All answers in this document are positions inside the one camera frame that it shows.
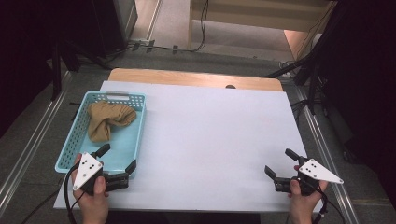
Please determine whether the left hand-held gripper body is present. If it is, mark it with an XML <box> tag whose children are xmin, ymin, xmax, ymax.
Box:
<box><xmin>72</xmin><ymin>152</ymin><xmax>130</xmax><ymax>196</ymax></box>

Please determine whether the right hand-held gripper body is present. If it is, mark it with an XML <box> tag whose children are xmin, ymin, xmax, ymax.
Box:
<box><xmin>274</xmin><ymin>157</ymin><xmax>345</xmax><ymax>197</ymax></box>

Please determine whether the teal perforated plastic basket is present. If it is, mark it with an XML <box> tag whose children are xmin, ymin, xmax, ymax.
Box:
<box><xmin>54</xmin><ymin>90</ymin><xmax>148</xmax><ymax>180</ymax></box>

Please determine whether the tan cloth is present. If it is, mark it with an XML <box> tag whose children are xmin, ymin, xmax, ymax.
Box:
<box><xmin>86</xmin><ymin>101</ymin><xmax>138</xmax><ymax>144</ymax></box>

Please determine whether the person's left hand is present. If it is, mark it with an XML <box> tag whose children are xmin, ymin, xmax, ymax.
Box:
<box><xmin>70</xmin><ymin>153</ymin><xmax>110</xmax><ymax>211</ymax></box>

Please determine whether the person's right hand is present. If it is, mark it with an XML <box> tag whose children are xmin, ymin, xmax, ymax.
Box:
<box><xmin>288</xmin><ymin>180</ymin><xmax>330</xmax><ymax>215</ymax></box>

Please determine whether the white table cover sheet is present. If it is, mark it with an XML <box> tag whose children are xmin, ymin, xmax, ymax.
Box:
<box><xmin>53</xmin><ymin>80</ymin><xmax>323</xmax><ymax>215</ymax></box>

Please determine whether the black metal stand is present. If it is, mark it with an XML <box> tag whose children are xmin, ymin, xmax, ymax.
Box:
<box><xmin>261</xmin><ymin>29</ymin><xmax>332</xmax><ymax>116</ymax></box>

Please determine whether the black tripod stand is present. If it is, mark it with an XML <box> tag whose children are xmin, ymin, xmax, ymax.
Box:
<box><xmin>50</xmin><ymin>38</ymin><xmax>114</xmax><ymax>101</ymax></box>

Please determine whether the wooden table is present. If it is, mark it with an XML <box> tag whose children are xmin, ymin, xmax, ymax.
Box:
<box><xmin>107</xmin><ymin>67</ymin><xmax>284</xmax><ymax>92</ymax></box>

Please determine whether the dark cabinet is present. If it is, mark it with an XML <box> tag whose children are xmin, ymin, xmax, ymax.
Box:
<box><xmin>101</xmin><ymin>0</ymin><xmax>139</xmax><ymax>60</ymax></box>

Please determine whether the aluminium floor rail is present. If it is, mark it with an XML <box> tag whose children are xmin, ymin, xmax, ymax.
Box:
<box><xmin>288</xmin><ymin>81</ymin><xmax>361</xmax><ymax>224</ymax></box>
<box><xmin>0</xmin><ymin>70</ymin><xmax>73</xmax><ymax>217</ymax></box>

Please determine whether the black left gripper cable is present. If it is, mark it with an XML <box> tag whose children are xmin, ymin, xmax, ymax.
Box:
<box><xmin>63</xmin><ymin>163</ymin><xmax>87</xmax><ymax>224</ymax></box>

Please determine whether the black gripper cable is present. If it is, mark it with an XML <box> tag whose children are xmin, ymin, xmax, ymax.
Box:
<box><xmin>311</xmin><ymin>186</ymin><xmax>347</xmax><ymax>224</ymax></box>
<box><xmin>63</xmin><ymin>163</ymin><xmax>87</xmax><ymax>224</ymax></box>

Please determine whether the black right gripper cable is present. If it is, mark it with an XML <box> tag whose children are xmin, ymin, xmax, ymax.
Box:
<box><xmin>311</xmin><ymin>186</ymin><xmax>347</xmax><ymax>224</ymax></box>

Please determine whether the light wooden shelf frame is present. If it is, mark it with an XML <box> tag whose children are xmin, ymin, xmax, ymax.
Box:
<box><xmin>186</xmin><ymin>0</ymin><xmax>338</xmax><ymax>51</ymax></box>

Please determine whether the black floor cable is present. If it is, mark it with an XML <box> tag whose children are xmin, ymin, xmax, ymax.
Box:
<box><xmin>125</xmin><ymin>0</ymin><xmax>210</xmax><ymax>54</ymax></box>

